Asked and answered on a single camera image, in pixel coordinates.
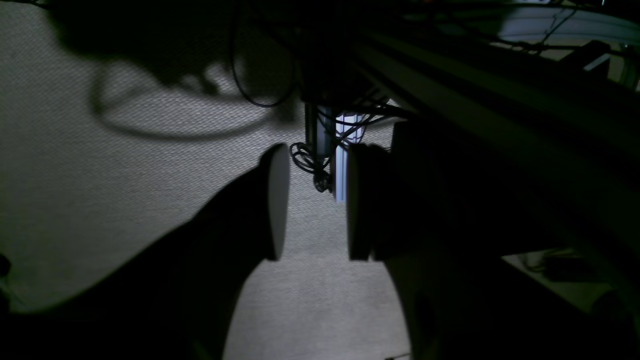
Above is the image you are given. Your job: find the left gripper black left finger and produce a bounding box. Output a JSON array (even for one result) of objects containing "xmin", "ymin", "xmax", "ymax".
[{"xmin": 1, "ymin": 143, "xmax": 290, "ymax": 360}]

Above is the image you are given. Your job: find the aluminium frame post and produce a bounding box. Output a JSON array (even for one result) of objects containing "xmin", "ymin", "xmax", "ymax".
[{"xmin": 305, "ymin": 102, "xmax": 366, "ymax": 203}]

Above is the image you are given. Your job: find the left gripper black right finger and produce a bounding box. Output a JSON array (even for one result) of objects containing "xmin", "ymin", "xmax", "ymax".
[{"xmin": 346, "ymin": 145, "xmax": 639, "ymax": 360}]

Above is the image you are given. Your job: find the black hanging cable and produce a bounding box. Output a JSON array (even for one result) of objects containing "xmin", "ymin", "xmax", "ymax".
[{"xmin": 229, "ymin": 0, "xmax": 301, "ymax": 109}]

